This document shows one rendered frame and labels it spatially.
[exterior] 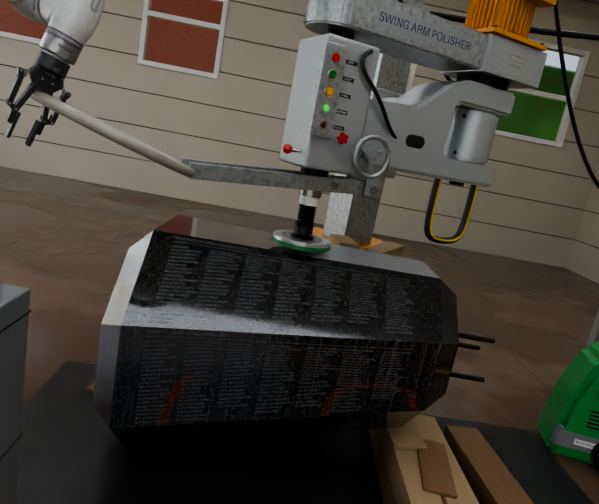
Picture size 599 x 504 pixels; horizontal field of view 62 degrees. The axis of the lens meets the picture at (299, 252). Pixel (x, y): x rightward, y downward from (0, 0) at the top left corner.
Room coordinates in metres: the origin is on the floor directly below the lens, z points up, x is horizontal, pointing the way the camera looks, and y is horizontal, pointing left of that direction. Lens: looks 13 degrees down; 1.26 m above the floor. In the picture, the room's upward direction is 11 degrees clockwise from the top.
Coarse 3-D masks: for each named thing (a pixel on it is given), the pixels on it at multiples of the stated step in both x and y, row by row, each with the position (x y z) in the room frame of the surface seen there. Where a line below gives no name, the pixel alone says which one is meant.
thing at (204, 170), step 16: (192, 160) 1.62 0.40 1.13; (208, 176) 1.54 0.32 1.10; (224, 176) 1.56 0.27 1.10; (240, 176) 1.58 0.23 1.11; (256, 176) 1.61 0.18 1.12; (272, 176) 1.63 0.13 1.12; (288, 176) 1.66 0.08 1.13; (304, 176) 1.69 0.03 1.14; (320, 176) 1.73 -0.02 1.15; (336, 176) 1.87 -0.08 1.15; (336, 192) 1.75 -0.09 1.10; (352, 192) 1.78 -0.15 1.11
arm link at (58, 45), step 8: (48, 32) 1.28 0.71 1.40; (56, 32) 1.28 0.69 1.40; (48, 40) 1.28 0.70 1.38; (56, 40) 1.28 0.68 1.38; (64, 40) 1.28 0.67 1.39; (72, 40) 1.29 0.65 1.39; (48, 48) 1.27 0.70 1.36; (56, 48) 1.28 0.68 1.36; (64, 48) 1.29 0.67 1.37; (72, 48) 1.30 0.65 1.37; (80, 48) 1.32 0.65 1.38; (56, 56) 1.29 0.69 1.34; (64, 56) 1.29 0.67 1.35; (72, 56) 1.30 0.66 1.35; (72, 64) 1.32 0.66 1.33
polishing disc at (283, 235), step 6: (276, 234) 1.73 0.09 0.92; (282, 234) 1.75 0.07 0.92; (288, 234) 1.77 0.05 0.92; (312, 234) 1.86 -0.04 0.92; (282, 240) 1.69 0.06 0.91; (288, 240) 1.68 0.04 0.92; (294, 240) 1.68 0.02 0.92; (300, 240) 1.70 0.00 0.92; (306, 240) 1.72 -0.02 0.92; (312, 240) 1.74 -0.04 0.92; (318, 240) 1.76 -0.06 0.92; (324, 240) 1.79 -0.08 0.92; (306, 246) 1.67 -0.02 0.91; (312, 246) 1.67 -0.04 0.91; (318, 246) 1.69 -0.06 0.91; (324, 246) 1.71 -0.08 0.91
